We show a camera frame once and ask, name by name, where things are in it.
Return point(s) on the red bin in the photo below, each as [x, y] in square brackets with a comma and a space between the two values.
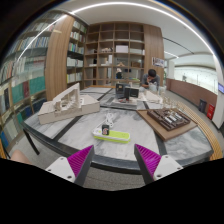
[210, 112]

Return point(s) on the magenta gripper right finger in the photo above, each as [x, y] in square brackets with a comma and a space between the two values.
[154, 166]

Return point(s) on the wooden back bookshelf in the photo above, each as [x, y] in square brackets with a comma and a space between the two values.
[114, 52]

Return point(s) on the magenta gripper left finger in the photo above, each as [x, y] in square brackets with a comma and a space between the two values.
[75, 167]

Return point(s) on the seated person in grey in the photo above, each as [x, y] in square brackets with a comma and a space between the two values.
[150, 77]

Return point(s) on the white architectural building model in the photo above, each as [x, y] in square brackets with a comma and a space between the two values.
[68, 104]

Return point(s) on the green white power strip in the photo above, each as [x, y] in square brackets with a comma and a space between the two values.
[114, 136]

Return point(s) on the left bookshelf with books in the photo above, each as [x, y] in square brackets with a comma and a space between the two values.
[45, 59]

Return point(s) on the black charger plug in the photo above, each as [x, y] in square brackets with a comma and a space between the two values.
[105, 129]

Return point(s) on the black bin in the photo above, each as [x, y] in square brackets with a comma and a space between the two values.
[202, 105]

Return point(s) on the white small model back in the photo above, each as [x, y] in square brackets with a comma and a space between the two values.
[151, 97]

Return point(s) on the dark model on wooden board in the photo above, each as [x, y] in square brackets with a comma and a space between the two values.
[167, 123]

